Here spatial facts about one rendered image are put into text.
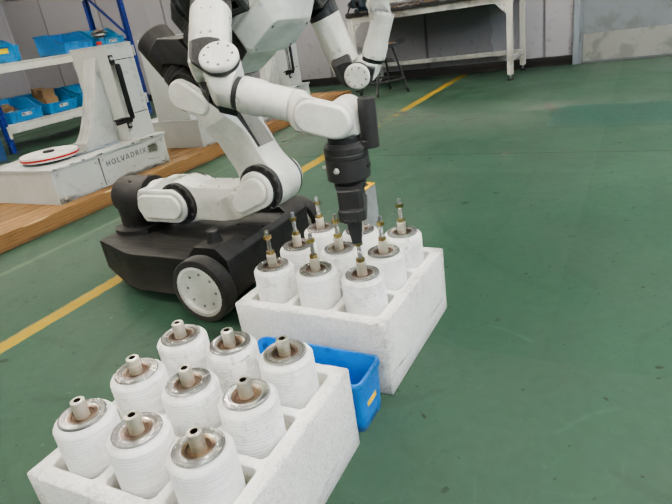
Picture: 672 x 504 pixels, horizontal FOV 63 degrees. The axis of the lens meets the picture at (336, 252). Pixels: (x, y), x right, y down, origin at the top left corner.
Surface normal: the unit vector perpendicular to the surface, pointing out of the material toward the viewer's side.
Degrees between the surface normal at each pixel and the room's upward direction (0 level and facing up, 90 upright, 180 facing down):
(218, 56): 41
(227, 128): 113
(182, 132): 90
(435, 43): 90
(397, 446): 0
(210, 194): 90
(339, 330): 90
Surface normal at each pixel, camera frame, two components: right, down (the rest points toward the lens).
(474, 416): -0.14, -0.91
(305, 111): -0.25, 0.42
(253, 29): 0.17, 0.77
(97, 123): 0.88, 0.07
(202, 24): -0.04, -0.44
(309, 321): -0.46, 0.41
